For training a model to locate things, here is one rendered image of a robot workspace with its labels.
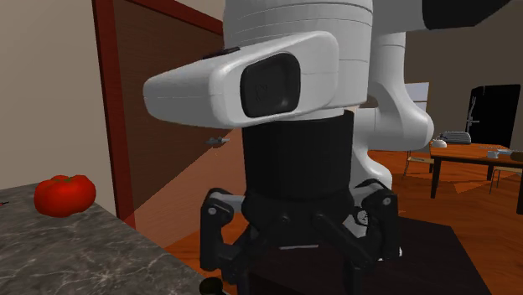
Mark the small dark round object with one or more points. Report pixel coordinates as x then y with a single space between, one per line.
211 286

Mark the wooden chair with metal legs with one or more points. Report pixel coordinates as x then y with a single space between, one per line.
421 160
506 168

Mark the black refrigerator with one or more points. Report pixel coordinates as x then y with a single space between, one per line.
496 114

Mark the dark robot stand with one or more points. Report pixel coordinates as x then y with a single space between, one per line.
429 261

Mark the brown door with red frame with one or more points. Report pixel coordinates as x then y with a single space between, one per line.
163 122

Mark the red tomato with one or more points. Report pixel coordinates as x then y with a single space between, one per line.
64 197

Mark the wooden dining table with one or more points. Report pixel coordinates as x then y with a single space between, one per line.
461 152

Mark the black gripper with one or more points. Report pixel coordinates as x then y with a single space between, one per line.
298 159

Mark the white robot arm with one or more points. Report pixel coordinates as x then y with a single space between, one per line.
286 24

